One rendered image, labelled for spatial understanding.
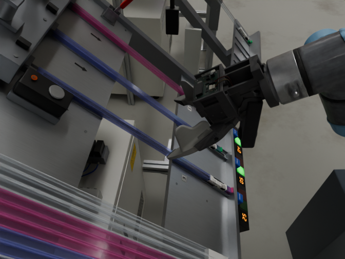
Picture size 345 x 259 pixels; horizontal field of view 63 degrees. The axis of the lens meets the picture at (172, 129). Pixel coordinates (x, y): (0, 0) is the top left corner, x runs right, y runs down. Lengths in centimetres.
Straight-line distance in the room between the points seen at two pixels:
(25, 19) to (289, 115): 178
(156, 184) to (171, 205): 100
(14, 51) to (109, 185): 52
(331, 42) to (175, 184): 38
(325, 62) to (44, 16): 43
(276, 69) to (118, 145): 64
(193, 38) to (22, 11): 69
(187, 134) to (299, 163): 138
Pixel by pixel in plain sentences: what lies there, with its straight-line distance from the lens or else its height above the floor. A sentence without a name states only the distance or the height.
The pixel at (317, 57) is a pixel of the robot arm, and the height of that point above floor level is 113.
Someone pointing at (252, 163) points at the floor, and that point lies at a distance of 171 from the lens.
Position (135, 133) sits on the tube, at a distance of 56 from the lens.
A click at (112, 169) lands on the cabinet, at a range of 90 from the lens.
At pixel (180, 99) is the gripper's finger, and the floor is 97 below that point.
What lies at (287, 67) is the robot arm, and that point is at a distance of 44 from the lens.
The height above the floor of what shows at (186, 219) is 81.
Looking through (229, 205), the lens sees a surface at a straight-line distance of 72.
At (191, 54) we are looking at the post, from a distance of 113.
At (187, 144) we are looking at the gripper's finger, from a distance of 48.
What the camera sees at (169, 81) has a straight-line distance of 74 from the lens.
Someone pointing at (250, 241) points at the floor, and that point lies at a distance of 149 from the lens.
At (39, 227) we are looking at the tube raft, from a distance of 42.
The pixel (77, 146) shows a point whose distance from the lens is 49.
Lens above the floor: 136
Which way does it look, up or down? 48 degrees down
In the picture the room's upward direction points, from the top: straight up
